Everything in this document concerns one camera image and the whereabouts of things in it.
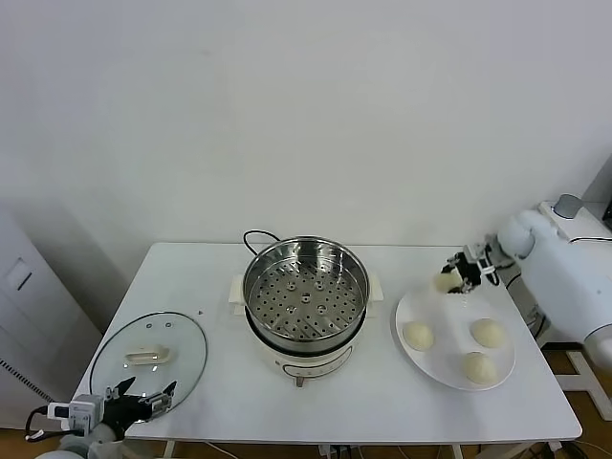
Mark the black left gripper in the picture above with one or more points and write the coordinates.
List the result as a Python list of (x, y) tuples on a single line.
[(126, 411)]

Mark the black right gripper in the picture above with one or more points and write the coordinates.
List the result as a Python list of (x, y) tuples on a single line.
[(468, 273)]

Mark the white steamed baozi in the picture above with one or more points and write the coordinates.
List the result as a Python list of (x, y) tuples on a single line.
[(444, 283), (487, 333), (418, 335), (479, 367)]

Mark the round glass pot lid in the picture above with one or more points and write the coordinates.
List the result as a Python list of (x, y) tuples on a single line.
[(143, 334)]

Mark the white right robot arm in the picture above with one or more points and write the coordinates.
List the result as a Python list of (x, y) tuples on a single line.
[(564, 287)]

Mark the perforated steel steamer basket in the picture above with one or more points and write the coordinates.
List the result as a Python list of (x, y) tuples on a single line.
[(334, 315)]

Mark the white table leg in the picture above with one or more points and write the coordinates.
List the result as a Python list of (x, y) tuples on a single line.
[(169, 450), (456, 452)]

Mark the round white plate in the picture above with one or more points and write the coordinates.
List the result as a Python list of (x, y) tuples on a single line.
[(444, 354)]

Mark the white grey cabinet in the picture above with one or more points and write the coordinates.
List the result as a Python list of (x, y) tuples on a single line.
[(28, 311)]

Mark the cream electric cooker pot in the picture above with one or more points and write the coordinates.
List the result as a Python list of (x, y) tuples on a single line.
[(306, 363)]

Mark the grey black monitor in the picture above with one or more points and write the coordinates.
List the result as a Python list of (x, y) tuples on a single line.
[(605, 191)]

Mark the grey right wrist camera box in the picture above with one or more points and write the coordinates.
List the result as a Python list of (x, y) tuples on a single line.
[(478, 252)]

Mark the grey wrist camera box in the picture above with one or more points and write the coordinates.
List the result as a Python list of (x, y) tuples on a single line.
[(478, 252), (81, 411)]

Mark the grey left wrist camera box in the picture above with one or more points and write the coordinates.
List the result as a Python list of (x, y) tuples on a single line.
[(81, 411)]

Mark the white wall socket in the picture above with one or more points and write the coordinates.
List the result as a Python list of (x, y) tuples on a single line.
[(534, 315)]

